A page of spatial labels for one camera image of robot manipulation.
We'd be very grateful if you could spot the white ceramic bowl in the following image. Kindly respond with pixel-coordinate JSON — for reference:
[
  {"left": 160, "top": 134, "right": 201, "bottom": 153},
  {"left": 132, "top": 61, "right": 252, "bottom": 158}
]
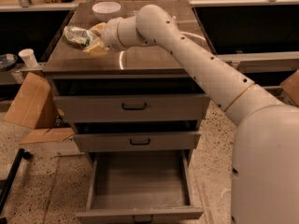
[{"left": 92, "top": 2, "right": 121, "bottom": 22}]

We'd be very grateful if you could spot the cardboard box at right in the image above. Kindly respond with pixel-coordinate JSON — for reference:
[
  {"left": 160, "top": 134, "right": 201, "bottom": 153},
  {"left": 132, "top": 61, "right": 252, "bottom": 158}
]
[{"left": 280, "top": 69, "right": 299, "bottom": 107}]

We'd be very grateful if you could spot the leaning cardboard box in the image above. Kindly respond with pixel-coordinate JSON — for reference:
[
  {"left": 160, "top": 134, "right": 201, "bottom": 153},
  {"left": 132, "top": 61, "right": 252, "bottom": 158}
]
[{"left": 5, "top": 73, "right": 57, "bottom": 129}]

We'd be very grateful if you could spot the black metal stand leg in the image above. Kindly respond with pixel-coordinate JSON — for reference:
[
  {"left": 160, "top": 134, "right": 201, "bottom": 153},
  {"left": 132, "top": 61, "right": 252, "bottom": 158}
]
[{"left": 0, "top": 148, "right": 32, "bottom": 214}]

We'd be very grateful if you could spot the metal shelf rail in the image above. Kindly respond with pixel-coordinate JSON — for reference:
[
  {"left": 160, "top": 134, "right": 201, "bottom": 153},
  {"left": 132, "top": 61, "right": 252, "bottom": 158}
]
[{"left": 219, "top": 51, "right": 299, "bottom": 73}]

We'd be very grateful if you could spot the white paper cup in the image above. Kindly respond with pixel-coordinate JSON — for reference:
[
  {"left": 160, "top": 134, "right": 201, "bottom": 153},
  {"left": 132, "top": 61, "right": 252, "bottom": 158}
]
[{"left": 19, "top": 49, "right": 38, "bottom": 68}]

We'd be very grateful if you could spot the dark round lid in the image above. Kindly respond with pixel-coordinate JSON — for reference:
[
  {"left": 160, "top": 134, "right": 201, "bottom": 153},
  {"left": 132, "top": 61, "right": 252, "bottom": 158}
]
[{"left": 0, "top": 53, "right": 18, "bottom": 72}]

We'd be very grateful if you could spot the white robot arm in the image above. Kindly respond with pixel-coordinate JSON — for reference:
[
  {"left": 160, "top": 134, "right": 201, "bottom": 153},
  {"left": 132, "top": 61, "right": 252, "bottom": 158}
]
[{"left": 91, "top": 5, "right": 299, "bottom": 224}]

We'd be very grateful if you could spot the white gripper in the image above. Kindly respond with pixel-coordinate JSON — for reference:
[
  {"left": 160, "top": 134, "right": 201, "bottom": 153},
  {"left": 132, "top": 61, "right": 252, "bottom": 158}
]
[{"left": 83, "top": 18, "right": 125, "bottom": 56}]

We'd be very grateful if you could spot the grey drawer cabinet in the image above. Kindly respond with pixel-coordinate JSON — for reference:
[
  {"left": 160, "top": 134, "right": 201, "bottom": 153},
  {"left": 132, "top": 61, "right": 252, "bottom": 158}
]
[{"left": 42, "top": 0, "right": 220, "bottom": 161}]

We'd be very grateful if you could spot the grey drawer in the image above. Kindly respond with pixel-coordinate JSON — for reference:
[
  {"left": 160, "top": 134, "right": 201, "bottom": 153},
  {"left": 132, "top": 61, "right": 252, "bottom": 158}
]
[
  {"left": 74, "top": 132, "right": 200, "bottom": 152},
  {"left": 54, "top": 94, "right": 209, "bottom": 123},
  {"left": 76, "top": 150, "right": 203, "bottom": 224}
]

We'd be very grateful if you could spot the middle grey drawer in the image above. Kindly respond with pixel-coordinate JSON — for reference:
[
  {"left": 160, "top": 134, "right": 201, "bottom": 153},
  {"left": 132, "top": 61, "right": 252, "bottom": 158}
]
[{"left": 74, "top": 132, "right": 200, "bottom": 152}]

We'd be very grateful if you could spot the bottom grey drawer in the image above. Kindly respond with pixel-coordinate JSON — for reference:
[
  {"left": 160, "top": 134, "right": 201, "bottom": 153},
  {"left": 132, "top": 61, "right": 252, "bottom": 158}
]
[{"left": 76, "top": 150, "right": 203, "bottom": 224}]

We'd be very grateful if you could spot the flat cardboard piece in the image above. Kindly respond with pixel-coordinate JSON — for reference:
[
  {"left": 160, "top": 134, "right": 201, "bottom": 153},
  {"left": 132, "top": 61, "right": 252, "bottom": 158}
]
[{"left": 20, "top": 128, "right": 74, "bottom": 145}]

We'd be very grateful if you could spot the top grey drawer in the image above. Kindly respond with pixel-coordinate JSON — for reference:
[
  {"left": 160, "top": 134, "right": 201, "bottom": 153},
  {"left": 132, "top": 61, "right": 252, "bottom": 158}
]
[{"left": 54, "top": 94, "right": 209, "bottom": 123}]

